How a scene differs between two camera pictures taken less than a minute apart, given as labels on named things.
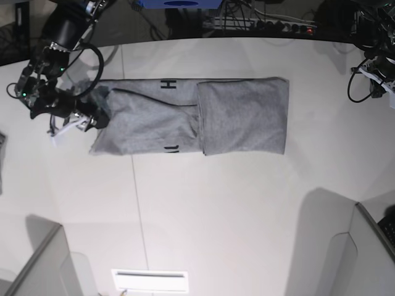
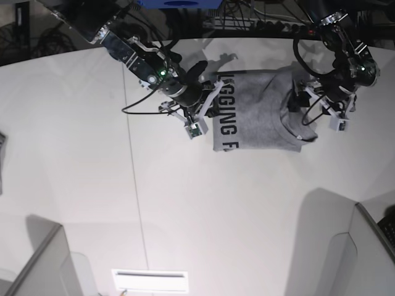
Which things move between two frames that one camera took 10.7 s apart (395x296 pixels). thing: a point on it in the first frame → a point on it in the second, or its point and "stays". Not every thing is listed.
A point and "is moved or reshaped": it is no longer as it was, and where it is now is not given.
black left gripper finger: x=102 y=121 → x=213 y=110
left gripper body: x=67 y=106 → x=184 y=88
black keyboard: x=387 y=226 stays
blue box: x=181 y=4 stays
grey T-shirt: x=211 y=117 is moved or reshaped
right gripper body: x=384 y=66 → x=334 y=89
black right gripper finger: x=376 y=89 → x=298 y=99
